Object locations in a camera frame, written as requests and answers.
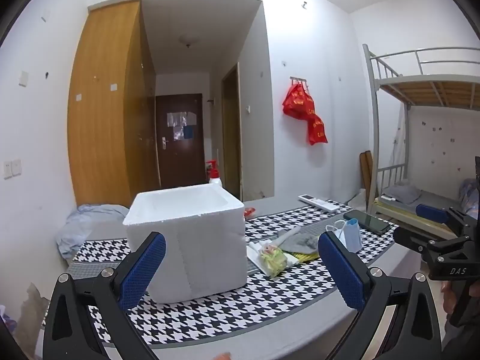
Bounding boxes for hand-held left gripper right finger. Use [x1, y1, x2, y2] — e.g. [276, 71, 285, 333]
[317, 231, 443, 360]

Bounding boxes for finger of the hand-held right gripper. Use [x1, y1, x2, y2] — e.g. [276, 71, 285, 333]
[393, 226, 469, 254]
[415, 203, 478, 233]

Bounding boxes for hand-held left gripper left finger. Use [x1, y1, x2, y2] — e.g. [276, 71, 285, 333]
[42, 231, 167, 360]

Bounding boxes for grey sock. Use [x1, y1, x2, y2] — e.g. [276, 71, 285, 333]
[279, 231, 319, 254]

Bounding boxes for white foam box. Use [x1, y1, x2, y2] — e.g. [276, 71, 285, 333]
[123, 184, 246, 304]

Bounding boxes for clear plastic packet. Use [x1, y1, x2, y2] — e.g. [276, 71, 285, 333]
[247, 242, 299, 279]

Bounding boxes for person's right hand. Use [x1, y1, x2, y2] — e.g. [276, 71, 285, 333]
[440, 281, 456, 316]

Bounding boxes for grey pillow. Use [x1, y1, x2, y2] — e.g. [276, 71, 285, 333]
[382, 184, 422, 205]

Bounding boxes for patterned blanket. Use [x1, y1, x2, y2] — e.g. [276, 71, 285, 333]
[459, 178, 480, 211]

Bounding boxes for black smartphone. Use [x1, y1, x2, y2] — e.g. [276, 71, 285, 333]
[343, 210, 391, 236]

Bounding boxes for white remote control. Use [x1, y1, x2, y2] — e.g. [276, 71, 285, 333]
[298, 194, 347, 212]

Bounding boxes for light blue cloth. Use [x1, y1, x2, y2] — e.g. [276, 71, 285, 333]
[56, 204, 130, 259]

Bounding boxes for wooden boards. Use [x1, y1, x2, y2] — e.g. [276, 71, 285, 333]
[360, 151, 374, 199]

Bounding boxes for houndstooth tablecloth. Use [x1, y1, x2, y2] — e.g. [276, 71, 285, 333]
[71, 199, 400, 347]

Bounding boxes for white bottle red pump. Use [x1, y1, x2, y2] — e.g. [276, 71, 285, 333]
[205, 160, 224, 190]

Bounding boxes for dark brown door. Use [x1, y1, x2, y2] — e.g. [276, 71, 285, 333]
[155, 94, 206, 190]

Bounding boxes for metal bunk bed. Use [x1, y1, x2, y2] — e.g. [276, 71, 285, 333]
[362, 44, 480, 229]

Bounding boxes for red plastic bag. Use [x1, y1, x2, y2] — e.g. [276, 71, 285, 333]
[282, 82, 316, 119]
[307, 112, 329, 146]

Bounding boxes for paper notices on door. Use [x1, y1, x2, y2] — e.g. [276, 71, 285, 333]
[166, 112, 197, 139]

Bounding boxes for wooden wardrobe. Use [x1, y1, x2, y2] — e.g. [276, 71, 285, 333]
[67, 0, 162, 209]

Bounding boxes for wooden side door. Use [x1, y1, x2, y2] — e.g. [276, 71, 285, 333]
[221, 62, 242, 201]

